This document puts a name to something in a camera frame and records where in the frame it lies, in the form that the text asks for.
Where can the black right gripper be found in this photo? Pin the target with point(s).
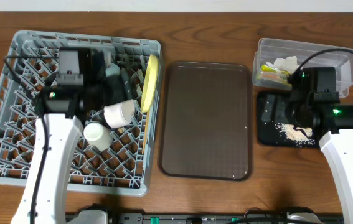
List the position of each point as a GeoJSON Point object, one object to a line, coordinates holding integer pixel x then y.
{"type": "Point", "coordinates": [278, 112]}

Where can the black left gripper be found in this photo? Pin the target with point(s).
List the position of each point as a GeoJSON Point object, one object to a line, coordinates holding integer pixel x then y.
{"type": "Point", "coordinates": [100, 65]}

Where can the light blue bowl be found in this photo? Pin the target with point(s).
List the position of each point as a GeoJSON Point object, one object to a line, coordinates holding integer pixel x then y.
{"type": "Point", "coordinates": [112, 70]}

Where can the pink bowl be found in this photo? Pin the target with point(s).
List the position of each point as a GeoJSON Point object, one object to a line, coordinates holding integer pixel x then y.
{"type": "Point", "coordinates": [120, 114]}

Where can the yellow plate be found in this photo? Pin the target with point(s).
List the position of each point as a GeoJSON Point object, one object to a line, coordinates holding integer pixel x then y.
{"type": "Point", "coordinates": [150, 81]}

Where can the green snack wrapper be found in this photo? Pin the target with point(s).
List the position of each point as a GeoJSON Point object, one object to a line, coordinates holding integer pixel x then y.
{"type": "Point", "coordinates": [273, 74]}

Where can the wooden chopstick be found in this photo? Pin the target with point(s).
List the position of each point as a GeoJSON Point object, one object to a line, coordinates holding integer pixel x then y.
{"type": "Point", "coordinates": [145, 140]}

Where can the white plastic cup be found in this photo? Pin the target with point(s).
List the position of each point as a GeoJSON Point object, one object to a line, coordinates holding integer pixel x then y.
{"type": "Point", "coordinates": [98, 136]}

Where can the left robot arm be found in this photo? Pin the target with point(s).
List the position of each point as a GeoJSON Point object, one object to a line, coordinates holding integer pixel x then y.
{"type": "Point", "coordinates": [87, 97]}

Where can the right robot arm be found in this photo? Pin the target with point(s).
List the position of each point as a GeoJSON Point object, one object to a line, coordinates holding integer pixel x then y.
{"type": "Point", "coordinates": [314, 103]}

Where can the grey dishwasher rack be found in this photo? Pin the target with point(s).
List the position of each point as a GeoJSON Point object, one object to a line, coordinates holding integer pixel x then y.
{"type": "Point", "coordinates": [121, 169]}

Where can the black plastic tray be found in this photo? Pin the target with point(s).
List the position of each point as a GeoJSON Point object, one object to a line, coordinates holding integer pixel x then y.
{"type": "Point", "coordinates": [266, 131]}

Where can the pile of rice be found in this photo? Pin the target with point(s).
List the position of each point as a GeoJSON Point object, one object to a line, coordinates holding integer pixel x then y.
{"type": "Point", "coordinates": [297, 135]}

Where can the crumpled white tissue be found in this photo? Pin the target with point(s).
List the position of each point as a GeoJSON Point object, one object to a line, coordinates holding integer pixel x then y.
{"type": "Point", "coordinates": [288, 64]}

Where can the clear plastic bin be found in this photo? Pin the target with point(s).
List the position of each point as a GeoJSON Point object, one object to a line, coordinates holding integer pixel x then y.
{"type": "Point", "coordinates": [271, 49]}

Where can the brown serving tray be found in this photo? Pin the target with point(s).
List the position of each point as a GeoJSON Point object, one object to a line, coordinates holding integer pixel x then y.
{"type": "Point", "coordinates": [207, 131]}

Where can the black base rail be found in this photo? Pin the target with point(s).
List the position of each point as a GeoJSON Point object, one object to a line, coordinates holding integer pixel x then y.
{"type": "Point", "coordinates": [139, 218]}

